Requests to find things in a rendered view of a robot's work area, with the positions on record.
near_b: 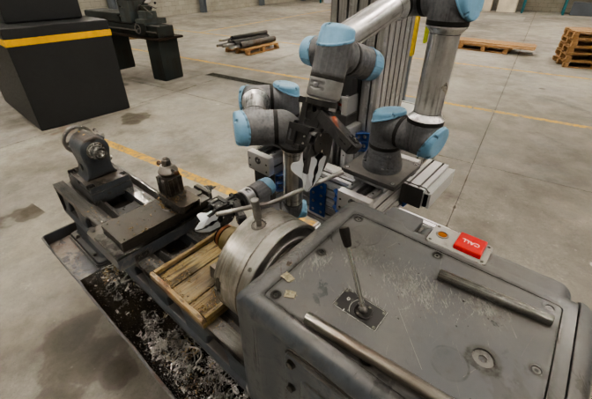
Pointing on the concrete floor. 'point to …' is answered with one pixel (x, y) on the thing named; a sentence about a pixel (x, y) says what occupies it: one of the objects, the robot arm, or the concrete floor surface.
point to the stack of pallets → (575, 48)
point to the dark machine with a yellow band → (54, 48)
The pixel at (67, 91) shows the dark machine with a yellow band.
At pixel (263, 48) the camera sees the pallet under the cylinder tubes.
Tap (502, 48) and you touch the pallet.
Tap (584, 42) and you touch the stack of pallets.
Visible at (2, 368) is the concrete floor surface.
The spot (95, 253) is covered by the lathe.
